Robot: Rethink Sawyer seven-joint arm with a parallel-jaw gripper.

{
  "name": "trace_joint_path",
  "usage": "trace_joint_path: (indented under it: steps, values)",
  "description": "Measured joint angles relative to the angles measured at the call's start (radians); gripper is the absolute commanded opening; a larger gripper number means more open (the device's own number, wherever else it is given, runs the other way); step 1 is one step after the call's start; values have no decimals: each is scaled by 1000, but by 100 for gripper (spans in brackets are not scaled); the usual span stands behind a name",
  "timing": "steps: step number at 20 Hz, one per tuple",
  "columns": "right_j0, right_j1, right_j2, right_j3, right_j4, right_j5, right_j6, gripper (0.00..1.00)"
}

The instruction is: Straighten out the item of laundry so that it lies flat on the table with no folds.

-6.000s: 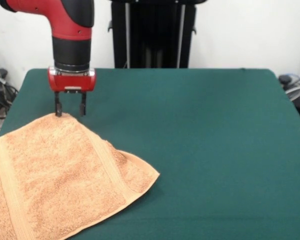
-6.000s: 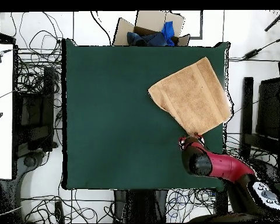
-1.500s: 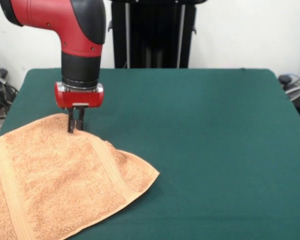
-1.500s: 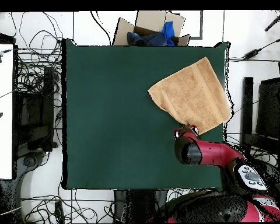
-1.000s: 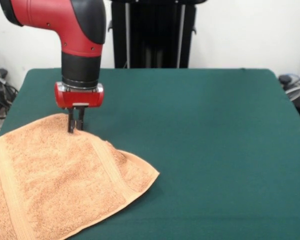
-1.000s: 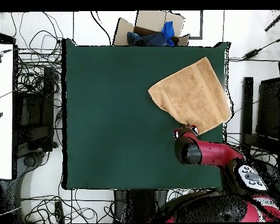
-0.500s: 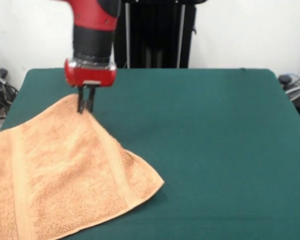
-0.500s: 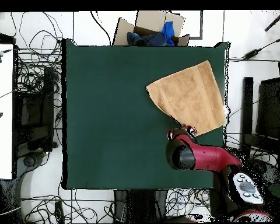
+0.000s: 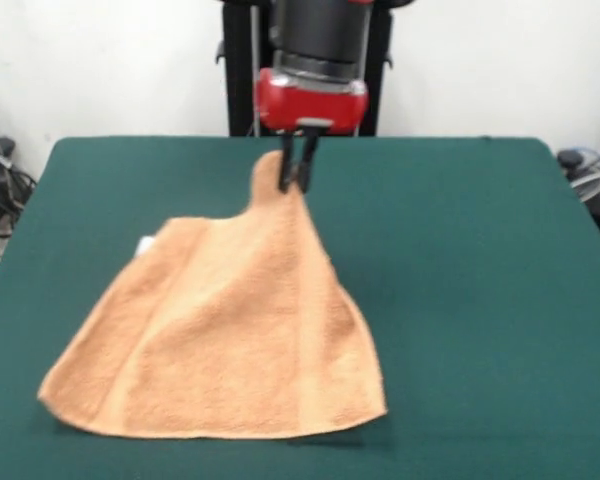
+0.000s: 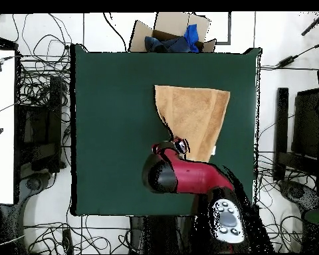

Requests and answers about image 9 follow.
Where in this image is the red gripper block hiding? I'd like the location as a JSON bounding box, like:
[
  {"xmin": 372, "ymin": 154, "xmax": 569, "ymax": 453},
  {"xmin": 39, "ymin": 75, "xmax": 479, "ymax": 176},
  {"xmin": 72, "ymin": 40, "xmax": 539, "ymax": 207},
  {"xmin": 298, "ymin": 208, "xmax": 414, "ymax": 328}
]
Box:
[{"xmin": 253, "ymin": 67, "xmax": 371, "ymax": 194}]

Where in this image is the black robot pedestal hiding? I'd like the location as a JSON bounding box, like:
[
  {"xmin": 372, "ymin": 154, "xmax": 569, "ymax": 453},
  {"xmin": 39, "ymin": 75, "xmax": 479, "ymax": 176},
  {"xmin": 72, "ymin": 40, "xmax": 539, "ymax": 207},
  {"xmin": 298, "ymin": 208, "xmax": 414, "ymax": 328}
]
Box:
[{"xmin": 213, "ymin": 0, "xmax": 396, "ymax": 139}]

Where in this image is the tan terry towel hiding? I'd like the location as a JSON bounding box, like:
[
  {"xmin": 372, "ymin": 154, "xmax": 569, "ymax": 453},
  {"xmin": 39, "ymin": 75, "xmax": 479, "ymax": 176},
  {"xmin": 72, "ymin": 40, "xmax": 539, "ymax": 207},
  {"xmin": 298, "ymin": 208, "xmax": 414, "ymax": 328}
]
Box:
[{"xmin": 36, "ymin": 151, "xmax": 390, "ymax": 441}]

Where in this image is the dark green tablecloth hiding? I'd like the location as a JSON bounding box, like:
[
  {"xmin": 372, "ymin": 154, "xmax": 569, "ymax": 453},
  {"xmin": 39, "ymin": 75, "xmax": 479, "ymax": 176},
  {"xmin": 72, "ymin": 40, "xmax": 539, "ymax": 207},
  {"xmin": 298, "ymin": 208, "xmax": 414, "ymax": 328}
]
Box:
[{"xmin": 0, "ymin": 135, "xmax": 600, "ymax": 480}]

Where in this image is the grey chair base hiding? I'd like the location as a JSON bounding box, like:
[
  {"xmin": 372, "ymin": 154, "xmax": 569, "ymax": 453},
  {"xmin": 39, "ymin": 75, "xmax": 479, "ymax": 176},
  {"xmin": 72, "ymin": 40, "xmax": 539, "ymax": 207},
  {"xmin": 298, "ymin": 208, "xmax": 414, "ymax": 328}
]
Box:
[{"xmin": 556, "ymin": 146, "xmax": 600, "ymax": 241}]

